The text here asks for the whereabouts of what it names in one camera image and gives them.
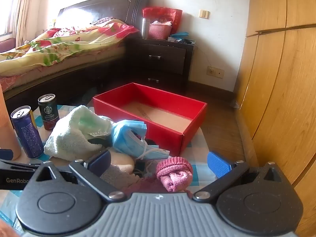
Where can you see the red cardboard box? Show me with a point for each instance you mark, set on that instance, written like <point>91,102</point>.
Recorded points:
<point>197,128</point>

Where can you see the pink knit sock roll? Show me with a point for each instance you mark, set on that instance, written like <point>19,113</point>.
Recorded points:
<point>172,175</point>

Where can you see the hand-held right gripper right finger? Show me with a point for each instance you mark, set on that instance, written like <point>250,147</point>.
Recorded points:
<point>218,164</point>

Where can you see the dark wooden bed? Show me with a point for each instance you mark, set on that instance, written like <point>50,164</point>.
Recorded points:
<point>98,5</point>

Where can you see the pink plastic basket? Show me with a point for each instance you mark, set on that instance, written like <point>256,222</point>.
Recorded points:
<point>159,32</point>

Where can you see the steel thermos bottle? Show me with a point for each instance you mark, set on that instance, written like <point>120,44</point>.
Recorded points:
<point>145,28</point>

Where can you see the blue face mask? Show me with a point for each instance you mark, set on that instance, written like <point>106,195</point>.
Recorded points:
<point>123,135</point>
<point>155,154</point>

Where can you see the beige curtain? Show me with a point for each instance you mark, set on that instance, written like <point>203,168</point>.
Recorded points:
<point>27,9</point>

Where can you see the white green towel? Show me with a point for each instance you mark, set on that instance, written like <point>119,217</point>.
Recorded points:
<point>66,138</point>

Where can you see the wall switch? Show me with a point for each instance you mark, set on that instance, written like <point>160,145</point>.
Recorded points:
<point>204,13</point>

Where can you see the dark green coffee can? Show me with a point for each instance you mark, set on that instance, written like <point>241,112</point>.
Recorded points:
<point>48,113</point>

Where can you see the dark wooden nightstand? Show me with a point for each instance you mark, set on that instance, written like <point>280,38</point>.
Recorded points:
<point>188,61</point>

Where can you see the patterned pillow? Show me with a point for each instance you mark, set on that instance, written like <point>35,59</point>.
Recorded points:
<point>106,21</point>

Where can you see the pale pink cloth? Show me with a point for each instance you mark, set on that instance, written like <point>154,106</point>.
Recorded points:
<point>116,177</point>

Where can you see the red plastic bag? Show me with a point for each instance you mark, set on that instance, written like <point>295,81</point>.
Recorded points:
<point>176,17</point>

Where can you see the wall outlet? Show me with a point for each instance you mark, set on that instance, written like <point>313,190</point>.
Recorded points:
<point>215,71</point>

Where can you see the peach cylinder container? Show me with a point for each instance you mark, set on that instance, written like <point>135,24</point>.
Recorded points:
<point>7,128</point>

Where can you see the checked table cover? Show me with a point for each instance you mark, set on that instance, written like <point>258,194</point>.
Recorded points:
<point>195,151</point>

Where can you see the blue drink can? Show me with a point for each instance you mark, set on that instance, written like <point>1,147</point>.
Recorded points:
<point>27,133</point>

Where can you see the maroon knit cloth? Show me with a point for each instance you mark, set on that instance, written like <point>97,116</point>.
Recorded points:
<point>145,186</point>

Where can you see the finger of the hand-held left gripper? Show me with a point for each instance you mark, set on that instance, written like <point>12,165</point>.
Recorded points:
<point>22,166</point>
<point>14,180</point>

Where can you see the wooden wardrobe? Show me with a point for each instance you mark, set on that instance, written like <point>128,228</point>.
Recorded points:
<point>284,79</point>

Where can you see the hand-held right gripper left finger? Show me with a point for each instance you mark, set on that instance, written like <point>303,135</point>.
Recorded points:
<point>101,160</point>

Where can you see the nightstand drawer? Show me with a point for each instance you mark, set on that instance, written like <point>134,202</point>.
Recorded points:
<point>167,59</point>
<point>167,80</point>

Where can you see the blue paper packet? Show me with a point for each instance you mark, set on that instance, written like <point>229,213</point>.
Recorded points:
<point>180,34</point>

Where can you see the floral blanket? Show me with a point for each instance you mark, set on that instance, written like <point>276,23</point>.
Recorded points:
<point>61,44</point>

